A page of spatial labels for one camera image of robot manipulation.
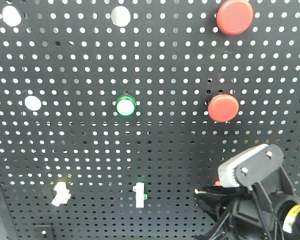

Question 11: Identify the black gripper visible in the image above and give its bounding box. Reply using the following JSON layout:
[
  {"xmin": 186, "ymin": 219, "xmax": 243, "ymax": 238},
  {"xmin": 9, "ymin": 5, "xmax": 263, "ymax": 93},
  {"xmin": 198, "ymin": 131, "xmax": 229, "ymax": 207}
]
[{"xmin": 193, "ymin": 186, "xmax": 285, "ymax": 240}]

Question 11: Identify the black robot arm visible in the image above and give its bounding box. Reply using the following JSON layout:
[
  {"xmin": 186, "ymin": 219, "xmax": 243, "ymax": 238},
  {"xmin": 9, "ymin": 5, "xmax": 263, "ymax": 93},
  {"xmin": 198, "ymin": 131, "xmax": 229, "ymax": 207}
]
[{"xmin": 193, "ymin": 186, "xmax": 300, "ymax": 240}]

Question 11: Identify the lower red push button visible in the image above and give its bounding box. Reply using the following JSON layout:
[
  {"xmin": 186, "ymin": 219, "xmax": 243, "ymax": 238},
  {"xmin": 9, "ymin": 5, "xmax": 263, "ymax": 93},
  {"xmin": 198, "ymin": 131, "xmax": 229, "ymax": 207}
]
[{"xmin": 207, "ymin": 94, "xmax": 239, "ymax": 123}]

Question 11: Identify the green illuminated push button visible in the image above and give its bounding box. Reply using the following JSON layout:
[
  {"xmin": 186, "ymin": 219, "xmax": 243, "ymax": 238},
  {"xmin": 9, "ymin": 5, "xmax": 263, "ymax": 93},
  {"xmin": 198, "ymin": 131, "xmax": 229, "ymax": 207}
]
[{"xmin": 115, "ymin": 94, "xmax": 137, "ymax": 117}]

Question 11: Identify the black perforated pegboard panel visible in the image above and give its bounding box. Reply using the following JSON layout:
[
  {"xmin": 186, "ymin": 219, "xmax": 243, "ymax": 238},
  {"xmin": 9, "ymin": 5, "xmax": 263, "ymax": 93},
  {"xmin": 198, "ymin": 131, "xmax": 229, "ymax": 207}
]
[{"xmin": 0, "ymin": 0, "xmax": 300, "ymax": 240}]

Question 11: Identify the large red push button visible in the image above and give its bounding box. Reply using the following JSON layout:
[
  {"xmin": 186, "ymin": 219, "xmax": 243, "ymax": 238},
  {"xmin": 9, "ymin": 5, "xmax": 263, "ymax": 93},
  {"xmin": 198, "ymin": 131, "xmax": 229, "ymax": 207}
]
[{"xmin": 216, "ymin": 0, "xmax": 254, "ymax": 36}]

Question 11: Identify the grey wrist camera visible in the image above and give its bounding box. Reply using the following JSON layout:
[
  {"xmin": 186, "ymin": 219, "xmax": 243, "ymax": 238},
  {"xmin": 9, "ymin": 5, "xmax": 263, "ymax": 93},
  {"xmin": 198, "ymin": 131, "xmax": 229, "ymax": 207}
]
[{"xmin": 217, "ymin": 143, "xmax": 269, "ymax": 188}]

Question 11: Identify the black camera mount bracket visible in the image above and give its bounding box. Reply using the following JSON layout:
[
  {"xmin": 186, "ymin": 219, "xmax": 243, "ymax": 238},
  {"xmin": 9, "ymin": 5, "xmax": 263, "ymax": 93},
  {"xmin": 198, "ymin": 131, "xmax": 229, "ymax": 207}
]
[{"xmin": 234, "ymin": 143, "xmax": 295, "ymax": 201}]

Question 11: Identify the white green toggle switch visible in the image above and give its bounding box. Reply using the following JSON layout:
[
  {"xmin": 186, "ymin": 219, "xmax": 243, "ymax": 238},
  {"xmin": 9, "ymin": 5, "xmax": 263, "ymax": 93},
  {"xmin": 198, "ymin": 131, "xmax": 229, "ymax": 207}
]
[{"xmin": 132, "ymin": 182, "xmax": 148, "ymax": 208}]

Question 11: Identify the white toggle switch left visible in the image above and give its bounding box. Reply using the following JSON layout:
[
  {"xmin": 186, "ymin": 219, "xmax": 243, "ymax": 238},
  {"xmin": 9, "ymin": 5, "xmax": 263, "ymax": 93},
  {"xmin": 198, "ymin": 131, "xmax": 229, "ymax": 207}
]
[{"xmin": 51, "ymin": 182, "xmax": 71, "ymax": 207}]

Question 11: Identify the black pegboard foot bracket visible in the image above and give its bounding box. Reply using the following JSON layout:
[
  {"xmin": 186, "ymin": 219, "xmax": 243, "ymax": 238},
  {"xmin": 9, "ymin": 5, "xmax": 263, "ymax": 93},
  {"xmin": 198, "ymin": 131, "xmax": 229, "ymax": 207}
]
[{"xmin": 34, "ymin": 225, "xmax": 55, "ymax": 240}]

